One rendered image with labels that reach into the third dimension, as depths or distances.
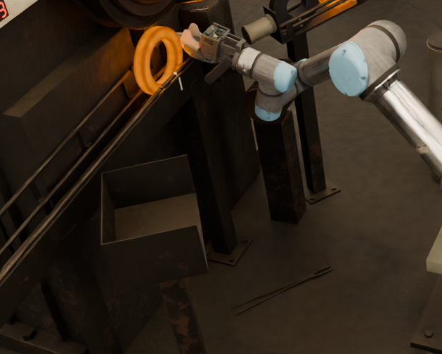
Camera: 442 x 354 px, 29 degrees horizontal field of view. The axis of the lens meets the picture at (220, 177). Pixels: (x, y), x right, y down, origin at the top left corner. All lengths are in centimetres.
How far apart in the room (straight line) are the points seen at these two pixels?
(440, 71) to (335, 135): 66
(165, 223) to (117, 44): 53
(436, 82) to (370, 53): 73
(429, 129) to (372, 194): 93
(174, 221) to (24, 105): 44
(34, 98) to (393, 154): 147
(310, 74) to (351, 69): 36
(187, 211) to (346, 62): 50
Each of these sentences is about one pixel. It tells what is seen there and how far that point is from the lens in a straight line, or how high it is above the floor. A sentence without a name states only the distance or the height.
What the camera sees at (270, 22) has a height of 69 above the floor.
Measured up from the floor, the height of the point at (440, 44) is 52.
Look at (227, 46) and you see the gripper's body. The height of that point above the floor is 76.
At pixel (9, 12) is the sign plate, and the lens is 199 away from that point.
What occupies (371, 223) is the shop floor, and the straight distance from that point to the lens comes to 280.
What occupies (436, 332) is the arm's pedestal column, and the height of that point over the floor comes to 2.
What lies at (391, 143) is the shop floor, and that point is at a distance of 314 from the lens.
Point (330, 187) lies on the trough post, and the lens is 295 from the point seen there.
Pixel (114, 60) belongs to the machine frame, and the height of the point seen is 81.
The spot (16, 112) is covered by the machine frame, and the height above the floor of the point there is 87.
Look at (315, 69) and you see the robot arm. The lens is 231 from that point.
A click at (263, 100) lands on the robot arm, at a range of 232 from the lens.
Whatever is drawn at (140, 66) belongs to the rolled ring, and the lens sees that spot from 224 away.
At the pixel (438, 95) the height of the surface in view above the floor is 35.
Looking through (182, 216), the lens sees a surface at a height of 60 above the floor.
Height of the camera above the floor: 182
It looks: 36 degrees down
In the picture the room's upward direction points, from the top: 12 degrees counter-clockwise
